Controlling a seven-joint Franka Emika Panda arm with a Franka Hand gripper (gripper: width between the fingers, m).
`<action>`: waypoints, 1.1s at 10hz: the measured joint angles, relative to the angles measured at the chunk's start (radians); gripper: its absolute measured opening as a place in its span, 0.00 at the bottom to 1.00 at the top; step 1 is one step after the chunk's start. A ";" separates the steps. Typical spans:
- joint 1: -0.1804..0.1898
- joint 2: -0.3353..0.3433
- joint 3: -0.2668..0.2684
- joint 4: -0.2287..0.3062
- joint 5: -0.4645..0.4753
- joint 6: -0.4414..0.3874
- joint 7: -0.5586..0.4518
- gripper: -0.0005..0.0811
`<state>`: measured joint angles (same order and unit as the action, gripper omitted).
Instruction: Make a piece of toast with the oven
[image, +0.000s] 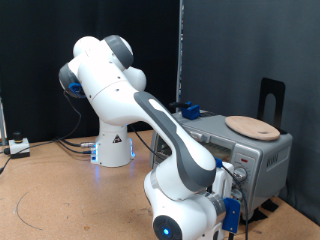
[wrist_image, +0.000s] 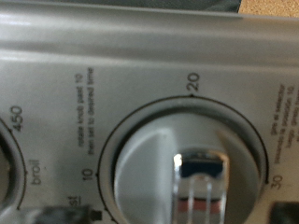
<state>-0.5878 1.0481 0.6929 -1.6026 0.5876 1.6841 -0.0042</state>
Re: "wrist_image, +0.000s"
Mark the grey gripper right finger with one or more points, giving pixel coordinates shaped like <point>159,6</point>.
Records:
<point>286,214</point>

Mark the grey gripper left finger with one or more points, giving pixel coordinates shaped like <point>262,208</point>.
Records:
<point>68,216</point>

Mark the silver oven knob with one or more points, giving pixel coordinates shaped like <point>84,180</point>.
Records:
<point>3,174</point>
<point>149,161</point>

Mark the silver toaster oven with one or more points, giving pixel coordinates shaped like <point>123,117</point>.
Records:
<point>149,56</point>

